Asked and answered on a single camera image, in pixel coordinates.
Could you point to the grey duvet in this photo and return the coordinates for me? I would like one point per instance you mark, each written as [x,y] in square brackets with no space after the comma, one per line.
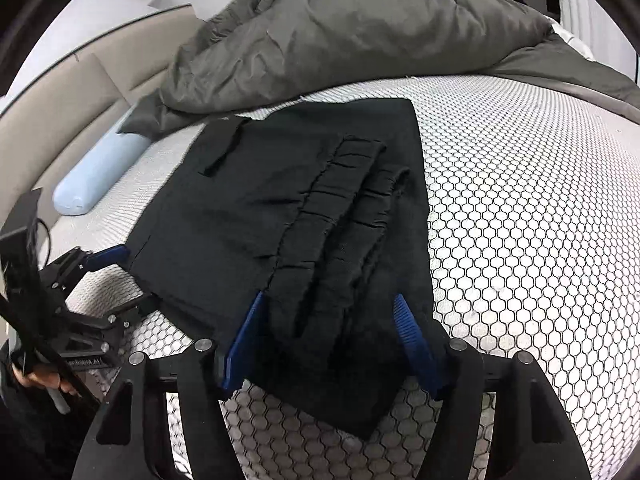
[375,30]

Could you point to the white pillow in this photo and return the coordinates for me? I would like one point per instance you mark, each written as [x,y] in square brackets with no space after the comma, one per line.
[567,35]

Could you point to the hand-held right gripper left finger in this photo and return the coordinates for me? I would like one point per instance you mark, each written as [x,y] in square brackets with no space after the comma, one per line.
[245,345]

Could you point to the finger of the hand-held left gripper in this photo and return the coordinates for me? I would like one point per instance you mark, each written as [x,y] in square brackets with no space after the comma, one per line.
[135,310]
[107,256]

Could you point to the person's left hand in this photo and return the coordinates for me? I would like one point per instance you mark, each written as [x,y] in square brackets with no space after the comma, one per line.
[40,377]

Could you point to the black pants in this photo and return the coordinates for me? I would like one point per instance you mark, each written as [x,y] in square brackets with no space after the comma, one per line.
[280,185]

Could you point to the light blue bolster pillow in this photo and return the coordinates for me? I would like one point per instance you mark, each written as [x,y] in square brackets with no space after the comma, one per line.
[95,170]

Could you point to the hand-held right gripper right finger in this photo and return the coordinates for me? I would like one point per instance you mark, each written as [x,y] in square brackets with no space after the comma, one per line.
[415,345]

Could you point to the white honeycomb mattress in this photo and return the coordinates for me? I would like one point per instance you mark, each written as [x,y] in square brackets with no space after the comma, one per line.
[525,210]

